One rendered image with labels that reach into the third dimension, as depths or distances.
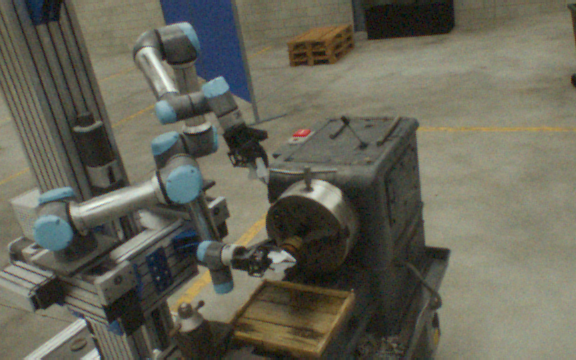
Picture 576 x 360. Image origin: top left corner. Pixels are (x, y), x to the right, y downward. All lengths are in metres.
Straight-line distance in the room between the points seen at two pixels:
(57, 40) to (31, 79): 0.17
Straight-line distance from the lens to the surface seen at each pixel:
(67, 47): 2.12
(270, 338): 1.78
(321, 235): 1.80
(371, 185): 1.87
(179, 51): 2.05
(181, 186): 1.71
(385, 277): 2.08
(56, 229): 1.78
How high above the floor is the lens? 2.01
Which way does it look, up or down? 23 degrees down
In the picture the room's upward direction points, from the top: 11 degrees counter-clockwise
